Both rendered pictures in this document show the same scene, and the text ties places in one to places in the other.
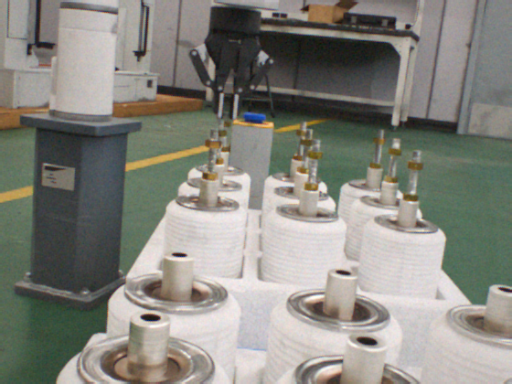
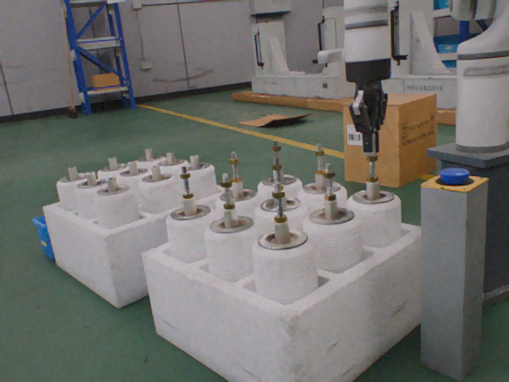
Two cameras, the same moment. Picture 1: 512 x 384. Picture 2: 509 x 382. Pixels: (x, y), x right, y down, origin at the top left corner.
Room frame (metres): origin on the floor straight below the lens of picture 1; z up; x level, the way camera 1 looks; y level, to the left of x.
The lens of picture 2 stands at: (1.48, -0.63, 0.52)
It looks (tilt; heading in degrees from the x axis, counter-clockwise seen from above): 17 degrees down; 140
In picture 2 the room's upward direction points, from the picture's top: 6 degrees counter-clockwise
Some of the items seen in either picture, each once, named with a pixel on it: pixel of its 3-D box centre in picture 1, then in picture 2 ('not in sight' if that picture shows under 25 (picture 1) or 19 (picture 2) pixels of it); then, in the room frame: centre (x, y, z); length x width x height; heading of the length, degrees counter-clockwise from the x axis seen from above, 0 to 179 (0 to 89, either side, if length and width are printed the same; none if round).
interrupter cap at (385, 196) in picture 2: (219, 170); (373, 196); (1.00, 0.06, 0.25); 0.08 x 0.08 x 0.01
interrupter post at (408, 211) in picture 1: (407, 214); (189, 206); (0.76, -0.18, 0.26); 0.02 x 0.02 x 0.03
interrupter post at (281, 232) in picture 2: (373, 178); (281, 231); (1.00, -0.18, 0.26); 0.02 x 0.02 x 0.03
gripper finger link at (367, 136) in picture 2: (242, 99); (365, 138); (1.00, 0.04, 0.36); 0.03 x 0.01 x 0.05; 105
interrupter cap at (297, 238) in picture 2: (372, 186); (282, 239); (1.00, -0.18, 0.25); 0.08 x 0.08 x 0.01
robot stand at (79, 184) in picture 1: (79, 206); (478, 219); (1.08, 0.30, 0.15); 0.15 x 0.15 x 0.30; 73
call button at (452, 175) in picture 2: (253, 119); (454, 177); (1.17, 0.02, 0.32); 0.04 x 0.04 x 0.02
